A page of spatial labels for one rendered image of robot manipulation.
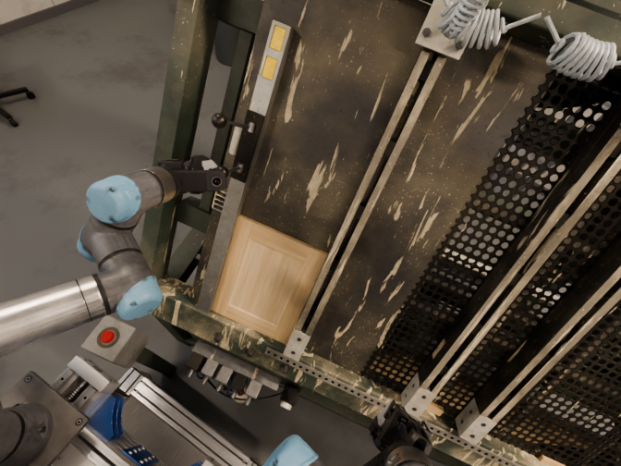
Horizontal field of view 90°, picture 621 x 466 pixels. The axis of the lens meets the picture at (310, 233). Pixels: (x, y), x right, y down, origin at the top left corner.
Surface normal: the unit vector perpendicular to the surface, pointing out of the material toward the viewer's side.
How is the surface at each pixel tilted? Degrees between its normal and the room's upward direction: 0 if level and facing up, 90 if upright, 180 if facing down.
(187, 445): 0
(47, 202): 0
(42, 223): 0
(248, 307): 56
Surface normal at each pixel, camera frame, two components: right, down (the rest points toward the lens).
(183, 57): -0.21, 0.36
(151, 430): 0.17, -0.50
